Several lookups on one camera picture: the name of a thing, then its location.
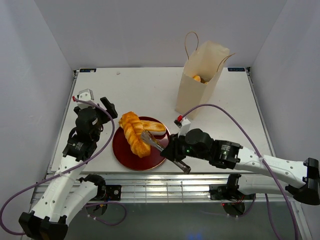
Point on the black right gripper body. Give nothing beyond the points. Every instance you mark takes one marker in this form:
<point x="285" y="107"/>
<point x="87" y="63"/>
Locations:
<point x="187" y="151"/>

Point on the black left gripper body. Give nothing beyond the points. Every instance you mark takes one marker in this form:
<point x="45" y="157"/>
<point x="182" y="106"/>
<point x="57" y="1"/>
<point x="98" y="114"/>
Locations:
<point x="103" y="117"/>

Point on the braided orange danish pastry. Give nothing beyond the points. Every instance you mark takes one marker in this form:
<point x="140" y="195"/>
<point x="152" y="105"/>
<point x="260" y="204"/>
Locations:
<point x="133" y="128"/>

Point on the metal tongs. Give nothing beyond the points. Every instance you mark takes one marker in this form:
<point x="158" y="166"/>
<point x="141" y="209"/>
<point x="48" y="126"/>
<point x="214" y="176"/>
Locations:
<point x="147" y="137"/>

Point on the twisted orange pastry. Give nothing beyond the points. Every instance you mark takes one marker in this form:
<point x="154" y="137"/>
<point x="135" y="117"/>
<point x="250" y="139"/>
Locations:
<point x="200" y="79"/>

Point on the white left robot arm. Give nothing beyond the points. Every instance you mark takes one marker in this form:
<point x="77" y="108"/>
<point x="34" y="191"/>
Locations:
<point x="67" y="192"/>

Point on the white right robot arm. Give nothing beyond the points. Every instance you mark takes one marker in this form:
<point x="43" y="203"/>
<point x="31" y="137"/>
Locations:
<point x="297" y="179"/>

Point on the beige paper bag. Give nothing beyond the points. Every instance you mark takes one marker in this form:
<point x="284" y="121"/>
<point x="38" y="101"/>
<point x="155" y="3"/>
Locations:
<point x="207" y="61"/>

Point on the long white baguette roll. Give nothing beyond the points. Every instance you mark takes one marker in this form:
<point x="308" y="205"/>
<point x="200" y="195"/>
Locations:
<point x="155" y="128"/>

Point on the dark red round plate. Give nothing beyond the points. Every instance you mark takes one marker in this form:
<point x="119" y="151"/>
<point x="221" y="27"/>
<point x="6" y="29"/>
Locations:
<point x="124" y="155"/>

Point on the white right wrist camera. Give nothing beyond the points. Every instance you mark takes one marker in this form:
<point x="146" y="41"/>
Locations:
<point x="183" y="124"/>

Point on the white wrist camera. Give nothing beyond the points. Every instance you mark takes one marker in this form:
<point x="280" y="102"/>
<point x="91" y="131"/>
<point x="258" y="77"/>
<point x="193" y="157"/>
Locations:
<point x="84" y="96"/>
<point x="183" y="124"/>

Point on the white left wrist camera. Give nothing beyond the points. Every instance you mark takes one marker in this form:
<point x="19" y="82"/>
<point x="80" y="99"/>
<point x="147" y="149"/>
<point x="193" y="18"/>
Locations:
<point x="84" y="96"/>

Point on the aluminium table front rail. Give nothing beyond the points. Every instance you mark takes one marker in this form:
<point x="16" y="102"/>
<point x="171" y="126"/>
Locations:
<point x="165" y="188"/>

